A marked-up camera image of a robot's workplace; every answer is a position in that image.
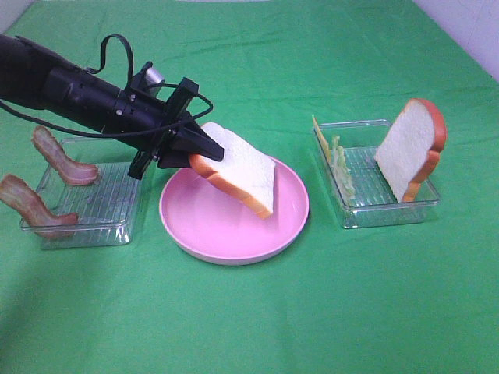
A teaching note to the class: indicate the yellow toy cheese slice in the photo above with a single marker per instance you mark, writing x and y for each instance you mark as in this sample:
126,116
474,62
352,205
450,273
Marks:
324,144

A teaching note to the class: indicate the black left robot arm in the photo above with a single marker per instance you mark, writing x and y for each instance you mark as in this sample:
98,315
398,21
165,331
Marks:
35,77

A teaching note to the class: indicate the toy bacon strip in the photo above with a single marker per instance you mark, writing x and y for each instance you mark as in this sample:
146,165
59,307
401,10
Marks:
71,172
20,197

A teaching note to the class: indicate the right clear plastic tray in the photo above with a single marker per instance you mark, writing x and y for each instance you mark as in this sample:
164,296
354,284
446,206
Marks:
374,204

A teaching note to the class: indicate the left clear plastic tray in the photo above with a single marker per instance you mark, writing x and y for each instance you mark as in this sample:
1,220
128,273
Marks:
107,209

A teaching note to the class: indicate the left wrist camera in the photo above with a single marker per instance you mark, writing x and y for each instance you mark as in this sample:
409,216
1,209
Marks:
148,80

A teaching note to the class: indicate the toy bread slice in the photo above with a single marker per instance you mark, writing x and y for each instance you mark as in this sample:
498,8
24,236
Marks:
244,173
412,148

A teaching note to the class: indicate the clear plastic tray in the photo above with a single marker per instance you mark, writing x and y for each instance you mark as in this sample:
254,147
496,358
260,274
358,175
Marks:
107,209
374,204

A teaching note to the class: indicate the pink round plate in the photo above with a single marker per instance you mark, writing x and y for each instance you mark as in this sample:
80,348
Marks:
212,226

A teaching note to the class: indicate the green toy lettuce leaf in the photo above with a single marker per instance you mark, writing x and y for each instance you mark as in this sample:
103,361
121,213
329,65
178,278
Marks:
341,172

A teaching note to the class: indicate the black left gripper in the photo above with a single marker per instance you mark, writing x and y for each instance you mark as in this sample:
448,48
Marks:
161,131

